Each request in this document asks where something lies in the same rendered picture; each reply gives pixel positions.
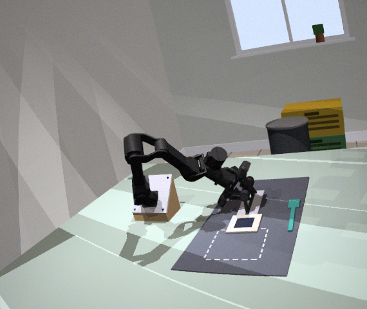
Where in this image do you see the peach square tile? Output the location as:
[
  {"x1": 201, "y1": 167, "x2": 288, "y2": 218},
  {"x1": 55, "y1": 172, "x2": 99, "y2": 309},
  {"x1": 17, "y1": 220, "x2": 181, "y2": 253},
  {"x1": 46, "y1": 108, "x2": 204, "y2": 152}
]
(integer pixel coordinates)
[{"x1": 226, "y1": 214, "x2": 262, "y2": 234}]

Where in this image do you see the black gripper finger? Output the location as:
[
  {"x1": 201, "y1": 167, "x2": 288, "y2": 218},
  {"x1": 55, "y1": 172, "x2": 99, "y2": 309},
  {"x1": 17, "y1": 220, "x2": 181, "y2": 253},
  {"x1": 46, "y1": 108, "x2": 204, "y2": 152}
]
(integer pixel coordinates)
[
  {"x1": 229, "y1": 187, "x2": 252, "y2": 201},
  {"x1": 240, "y1": 176, "x2": 257, "y2": 194}
]

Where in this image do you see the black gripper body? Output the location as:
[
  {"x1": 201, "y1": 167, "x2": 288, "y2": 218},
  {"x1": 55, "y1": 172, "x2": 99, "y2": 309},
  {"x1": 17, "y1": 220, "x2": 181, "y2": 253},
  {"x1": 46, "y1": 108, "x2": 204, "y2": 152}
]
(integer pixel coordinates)
[{"x1": 213, "y1": 161, "x2": 250, "y2": 207}]

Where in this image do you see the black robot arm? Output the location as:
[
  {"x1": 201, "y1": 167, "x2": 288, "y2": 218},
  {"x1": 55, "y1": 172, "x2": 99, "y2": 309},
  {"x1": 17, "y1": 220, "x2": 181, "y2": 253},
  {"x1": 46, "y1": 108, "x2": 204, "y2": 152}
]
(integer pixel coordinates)
[{"x1": 124, "y1": 133, "x2": 228, "y2": 208}]

